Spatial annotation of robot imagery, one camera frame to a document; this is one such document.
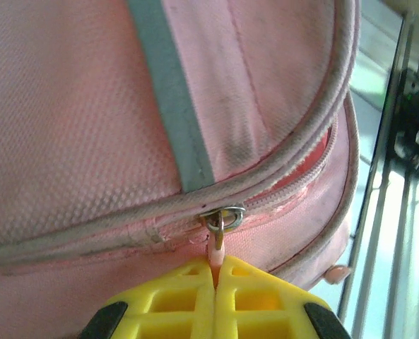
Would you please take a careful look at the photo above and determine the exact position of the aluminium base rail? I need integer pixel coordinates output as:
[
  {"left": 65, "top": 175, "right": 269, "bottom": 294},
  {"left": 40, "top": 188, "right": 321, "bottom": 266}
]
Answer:
[{"left": 336, "top": 13, "right": 419, "bottom": 339}]

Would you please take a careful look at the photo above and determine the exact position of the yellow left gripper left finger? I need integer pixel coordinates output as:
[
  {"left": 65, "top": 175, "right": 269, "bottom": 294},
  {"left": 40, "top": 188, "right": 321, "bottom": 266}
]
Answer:
[{"left": 78, "top": 255, "right": 218, "bottom": 339}]

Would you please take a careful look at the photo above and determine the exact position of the pink student backpack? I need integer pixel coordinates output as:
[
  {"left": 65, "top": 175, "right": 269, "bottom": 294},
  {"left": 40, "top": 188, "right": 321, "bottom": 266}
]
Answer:
[{"left": 0, "top": 0, "right": 362, "bottom": 285}]

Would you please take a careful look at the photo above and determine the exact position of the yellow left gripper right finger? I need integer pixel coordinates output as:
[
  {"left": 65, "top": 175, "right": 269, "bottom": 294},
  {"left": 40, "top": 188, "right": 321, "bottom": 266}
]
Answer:
[{"left": 214, "top": 255, "right": 352, "bottom": 339}]

